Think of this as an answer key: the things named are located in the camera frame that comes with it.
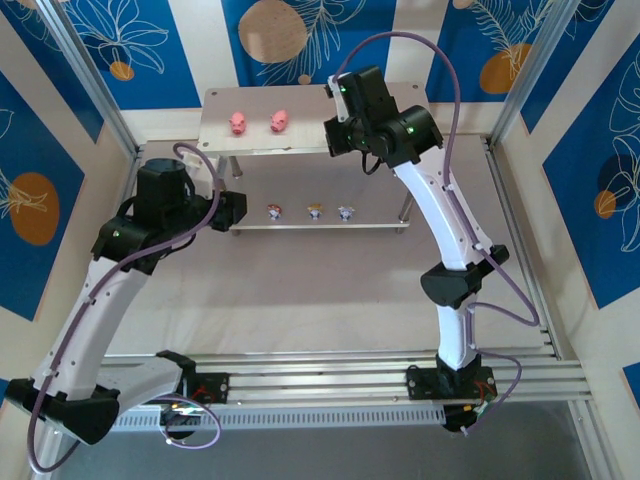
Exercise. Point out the toy figure white hat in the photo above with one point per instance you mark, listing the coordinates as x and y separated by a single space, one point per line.
345 212

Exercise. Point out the pink plastic pig toy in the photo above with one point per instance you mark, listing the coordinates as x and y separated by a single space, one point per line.
238 122
280 121

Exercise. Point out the toy figure yellow bear hat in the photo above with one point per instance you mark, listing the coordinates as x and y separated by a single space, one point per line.
314 211

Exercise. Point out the toy figure brown mane hat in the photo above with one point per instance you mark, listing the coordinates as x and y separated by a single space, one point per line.
273 211

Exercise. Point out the two-tier wooden shelf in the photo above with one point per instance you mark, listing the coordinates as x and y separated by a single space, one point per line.
260 100

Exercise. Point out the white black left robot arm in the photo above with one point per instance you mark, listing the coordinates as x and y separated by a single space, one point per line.
95 310

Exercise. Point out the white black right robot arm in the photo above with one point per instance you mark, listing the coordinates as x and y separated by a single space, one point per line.
435 210

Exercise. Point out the aluminium side rail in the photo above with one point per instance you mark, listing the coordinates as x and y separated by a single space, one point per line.
506 200
122 200

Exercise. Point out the aluminium frame post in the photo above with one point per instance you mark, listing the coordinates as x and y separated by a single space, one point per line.
90 75
530 75

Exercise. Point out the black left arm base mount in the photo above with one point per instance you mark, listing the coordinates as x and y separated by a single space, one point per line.
215 387

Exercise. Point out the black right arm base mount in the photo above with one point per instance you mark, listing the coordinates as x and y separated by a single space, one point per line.
420 382

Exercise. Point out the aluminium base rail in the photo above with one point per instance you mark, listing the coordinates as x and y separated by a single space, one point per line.
325 380

